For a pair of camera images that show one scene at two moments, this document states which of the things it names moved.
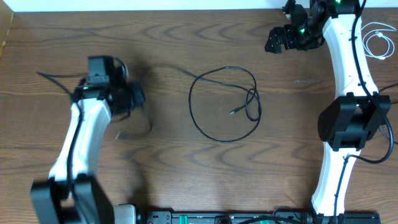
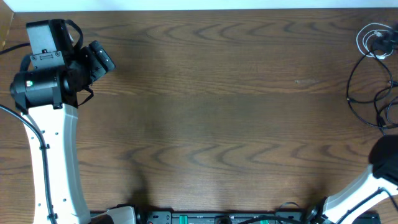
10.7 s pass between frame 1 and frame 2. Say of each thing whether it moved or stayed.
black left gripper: moved
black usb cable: moved
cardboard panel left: stayed
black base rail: stayed
